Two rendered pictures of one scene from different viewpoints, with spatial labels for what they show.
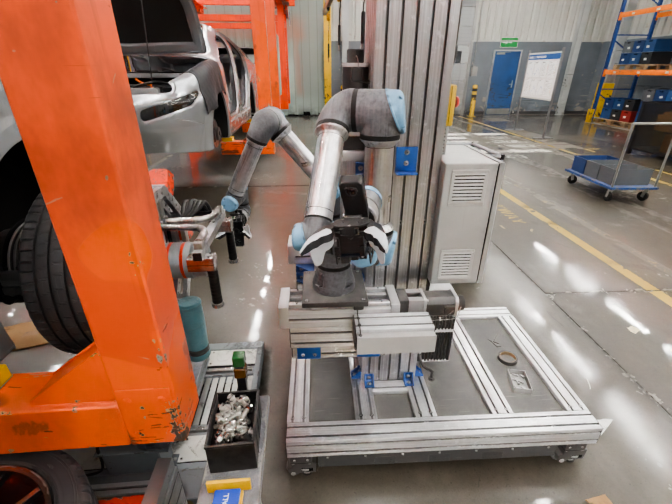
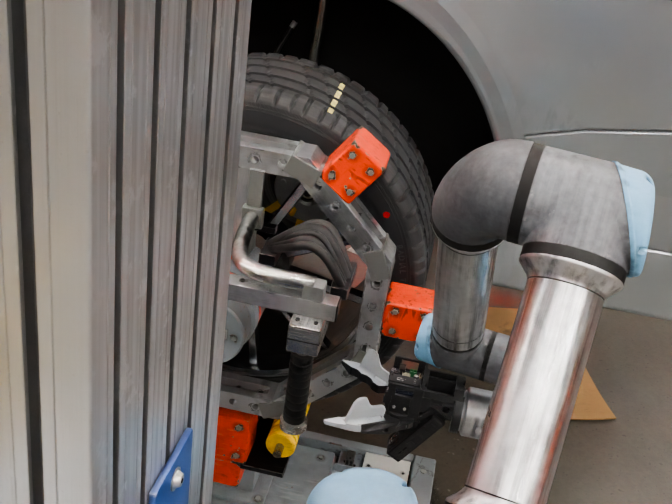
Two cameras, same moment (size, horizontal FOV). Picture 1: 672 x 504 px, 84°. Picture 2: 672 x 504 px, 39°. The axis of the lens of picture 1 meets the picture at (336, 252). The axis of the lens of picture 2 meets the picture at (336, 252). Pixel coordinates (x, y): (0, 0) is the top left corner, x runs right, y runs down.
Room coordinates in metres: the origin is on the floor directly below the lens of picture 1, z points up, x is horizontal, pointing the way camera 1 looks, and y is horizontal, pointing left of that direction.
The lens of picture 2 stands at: (1.73, -0.71, 1.76)
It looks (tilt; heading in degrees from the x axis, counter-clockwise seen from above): 30 degrees down; 102
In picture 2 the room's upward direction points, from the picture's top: 8 degrees clockwise
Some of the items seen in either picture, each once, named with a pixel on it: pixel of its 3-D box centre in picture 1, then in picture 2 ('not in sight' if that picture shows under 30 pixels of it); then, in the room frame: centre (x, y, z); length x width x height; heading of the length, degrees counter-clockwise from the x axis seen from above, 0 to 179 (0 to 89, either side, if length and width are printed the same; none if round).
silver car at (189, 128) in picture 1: (173, 71); not in sight; (5.97, 2.34, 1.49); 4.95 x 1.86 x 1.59; 5
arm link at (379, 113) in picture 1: (376, 184); not in sight; (1.12, -0.12, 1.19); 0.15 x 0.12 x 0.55; 79
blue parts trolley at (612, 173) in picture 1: (614, 156); not in sight; (4.99, -3.69, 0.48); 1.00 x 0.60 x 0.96; 1
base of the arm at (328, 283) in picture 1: (333, 273); not in sight; (1.15, 0.01, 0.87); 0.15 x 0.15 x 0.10
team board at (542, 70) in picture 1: (536, 93); not in sight; (10.06, -4.98, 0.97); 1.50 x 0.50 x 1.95; 3
